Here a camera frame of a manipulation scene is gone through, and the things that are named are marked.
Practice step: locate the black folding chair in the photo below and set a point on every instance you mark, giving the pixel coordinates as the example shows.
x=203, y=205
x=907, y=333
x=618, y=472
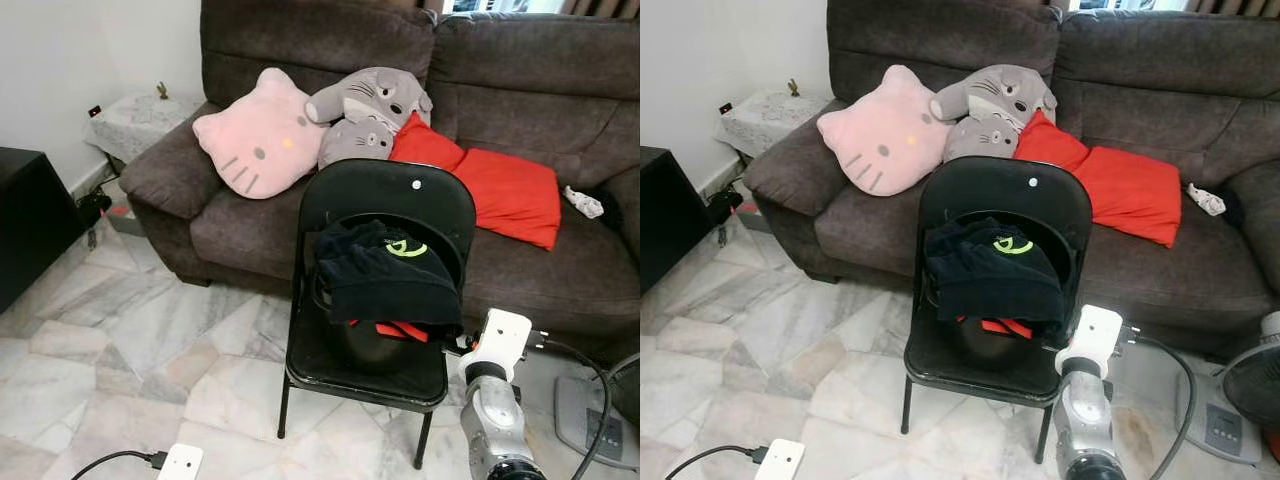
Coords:
x=390, y=190
x=1010, y=187

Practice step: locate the dark brown fabric sofa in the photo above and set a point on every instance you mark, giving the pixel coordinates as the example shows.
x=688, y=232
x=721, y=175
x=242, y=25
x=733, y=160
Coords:
x=540, y=100
x=1170, y=100

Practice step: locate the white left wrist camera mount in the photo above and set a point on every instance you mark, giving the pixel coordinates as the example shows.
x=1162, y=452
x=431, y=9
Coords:
x=182, y=463
x=780, y=460

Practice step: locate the small gold figurine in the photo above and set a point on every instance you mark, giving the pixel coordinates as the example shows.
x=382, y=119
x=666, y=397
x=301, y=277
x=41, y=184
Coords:
x=162, y=91
x=793, y=88

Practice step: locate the grey red floor device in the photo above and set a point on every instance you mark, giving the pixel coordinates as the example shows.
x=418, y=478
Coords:
x=125, y=215

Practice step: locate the pink cat face pillow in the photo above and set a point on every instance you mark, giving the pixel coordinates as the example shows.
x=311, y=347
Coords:
x=885, y=130
x=260, y=130

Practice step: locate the red cushion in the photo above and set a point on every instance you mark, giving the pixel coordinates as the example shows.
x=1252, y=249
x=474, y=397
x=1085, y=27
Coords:
x=510, y=195
x=1048, y=143
x=1130, y=192
x=425, y=145

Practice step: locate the small white crumpled cloth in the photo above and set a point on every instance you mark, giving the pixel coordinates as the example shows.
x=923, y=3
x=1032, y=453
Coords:
x=1206, y=198
x=585, y=202

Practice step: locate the grey black floor fan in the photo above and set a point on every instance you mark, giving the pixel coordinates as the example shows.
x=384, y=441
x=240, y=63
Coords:
x=585, y=420
x=1215, y=420

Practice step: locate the side table white lace cloth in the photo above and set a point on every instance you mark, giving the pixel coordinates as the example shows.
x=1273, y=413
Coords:
x=770, y=120
x=140, y=125

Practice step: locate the large grey Totoro plush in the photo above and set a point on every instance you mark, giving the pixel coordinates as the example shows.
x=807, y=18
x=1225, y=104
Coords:
x=995, y=92
x=370, y=95

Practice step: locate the small grey Totoro plush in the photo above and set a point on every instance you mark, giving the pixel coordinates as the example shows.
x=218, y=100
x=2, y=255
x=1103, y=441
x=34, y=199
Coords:
x=980, y=138
x=355, y=140

